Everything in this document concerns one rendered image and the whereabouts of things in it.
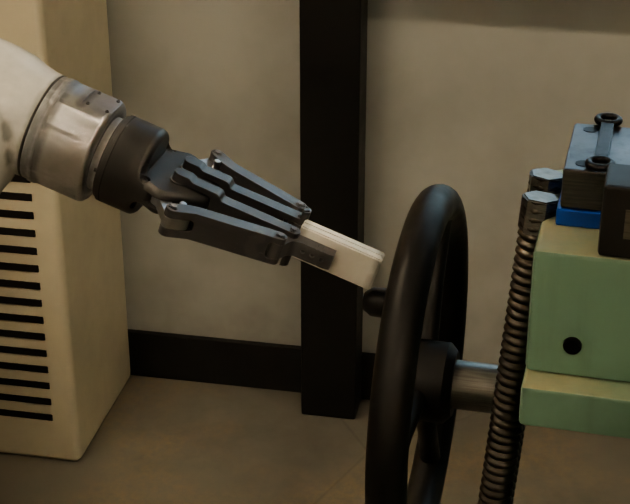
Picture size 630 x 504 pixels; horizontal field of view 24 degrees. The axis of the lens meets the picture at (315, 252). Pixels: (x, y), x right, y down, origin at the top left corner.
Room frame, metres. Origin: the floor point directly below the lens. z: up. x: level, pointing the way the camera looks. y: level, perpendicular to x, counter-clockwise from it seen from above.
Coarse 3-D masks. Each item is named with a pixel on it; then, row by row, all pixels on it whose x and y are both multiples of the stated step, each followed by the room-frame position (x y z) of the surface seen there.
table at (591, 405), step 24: (528, 384) 0.82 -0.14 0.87; (552, 384) 0.82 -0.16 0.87; (576, 384) 0.82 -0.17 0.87; (600, 384) 0.82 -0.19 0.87; (624, 384) 0.82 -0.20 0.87; (528, 408) 0.81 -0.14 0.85; (552, 408) 0.81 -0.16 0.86; (576, 408) 0.80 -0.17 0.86; (600, 408) 0.80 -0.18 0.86; (624, 408) 0.80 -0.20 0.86; (600, 432) 0.80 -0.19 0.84; (624, 432) 0.80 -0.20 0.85
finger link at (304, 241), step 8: (288, 240) 1.04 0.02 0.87; (296, 240) 1.04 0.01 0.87; (304, 240) 1.04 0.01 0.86; (312, 240) 1.05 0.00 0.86; (272, 248) 1.03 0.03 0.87; (280, 248) 1.03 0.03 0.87; (288, 248) 1.04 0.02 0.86; (296, 248) 1.04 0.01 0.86; (304, 248) 1.04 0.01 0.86; (312, 248) 1.04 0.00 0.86; (320, 248) 1.04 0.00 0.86; (328, 248) 1.04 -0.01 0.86; (272, 256) 1.03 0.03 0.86; (280, 256) 1.03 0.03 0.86; (296, 256) 1.04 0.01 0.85; (304, 256) 1.04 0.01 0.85; (312, 256) 1.04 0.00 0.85; (320, 256) 1.03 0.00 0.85; (328, 256) 1.03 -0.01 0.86; (320, 264) 1.03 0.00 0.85; (328, 264) 1.03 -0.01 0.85
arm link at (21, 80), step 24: (0, 48) 1.11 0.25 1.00; (0, 72) 1.09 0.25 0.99; (24, 72) 1.10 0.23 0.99; (48, 72) 1.11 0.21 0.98; (0, 96) 1.08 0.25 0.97; (24, 96) 1.08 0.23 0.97; (0, 120) 1.07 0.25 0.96; (24, 120) 1.07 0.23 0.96; (0, 144) 1.06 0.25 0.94; (0, 168) 1.07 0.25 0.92; (0, 192) 1.08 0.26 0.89
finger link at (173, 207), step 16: (176, 208) 1.02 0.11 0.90; (192, 208) 1.03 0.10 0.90; (160, 224) 1.02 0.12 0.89; (192, 224) 1.03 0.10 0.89; (208, 224) 1.02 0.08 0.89; (224, 224) 1.02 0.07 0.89; (240, 224) 1.03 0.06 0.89; (192, 240) 1.03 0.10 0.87; (208, 240) 1.03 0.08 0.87; (224, 240) 1.02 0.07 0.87; (240, 240) 1.02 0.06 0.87; (256, 240) 1.02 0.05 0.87; (272, 240) 1.02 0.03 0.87; (256, 256) 1.03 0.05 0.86
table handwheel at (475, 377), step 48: (432, 192) 0.94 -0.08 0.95; (432, 240) 0.88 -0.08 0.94; (432, 288) 0.95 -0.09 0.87; (384, 336) 0.82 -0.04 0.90; (432, 336) 0.93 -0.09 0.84; (384, 384) 0.80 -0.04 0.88; (432, 384) 0.89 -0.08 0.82; (480, 384) 0.90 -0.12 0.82; (384, 432) 0.79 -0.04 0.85; (432, 432) 0.95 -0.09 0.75; (384, 480) 0.78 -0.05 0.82; (432, 480) 0.95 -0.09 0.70
